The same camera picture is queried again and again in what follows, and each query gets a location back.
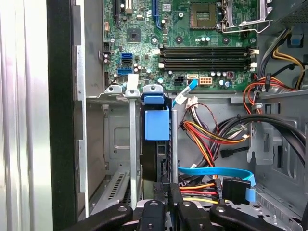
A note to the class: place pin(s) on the white expansion slot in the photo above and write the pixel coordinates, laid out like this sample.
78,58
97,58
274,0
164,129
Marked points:
128,6

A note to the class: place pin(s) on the CPU socket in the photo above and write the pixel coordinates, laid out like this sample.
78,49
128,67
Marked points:
203,15

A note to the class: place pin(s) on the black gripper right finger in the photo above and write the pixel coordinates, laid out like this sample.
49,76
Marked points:
190,216

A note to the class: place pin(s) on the metal disk bay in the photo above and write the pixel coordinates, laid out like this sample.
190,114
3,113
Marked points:
133,144

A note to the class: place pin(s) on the hard disk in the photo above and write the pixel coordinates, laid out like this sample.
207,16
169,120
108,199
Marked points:
157,125

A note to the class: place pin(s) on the metal socket cover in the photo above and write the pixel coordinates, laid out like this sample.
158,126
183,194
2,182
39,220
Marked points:
262,9

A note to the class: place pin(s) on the green motherboard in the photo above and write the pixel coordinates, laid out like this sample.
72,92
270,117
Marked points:
144,36

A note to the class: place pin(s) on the black RAM slot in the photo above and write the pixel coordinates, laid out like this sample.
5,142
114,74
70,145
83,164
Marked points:
207,68
207,55
207,49
207,62

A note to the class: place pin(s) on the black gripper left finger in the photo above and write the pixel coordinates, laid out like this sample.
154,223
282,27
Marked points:
152,216

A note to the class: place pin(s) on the blue expansion slot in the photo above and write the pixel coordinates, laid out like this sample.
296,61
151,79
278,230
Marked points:
154,12

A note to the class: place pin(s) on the black expansion slot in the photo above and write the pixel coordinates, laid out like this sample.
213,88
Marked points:
116,12

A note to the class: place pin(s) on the black PC case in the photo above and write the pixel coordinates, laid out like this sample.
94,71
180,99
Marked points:
60,96

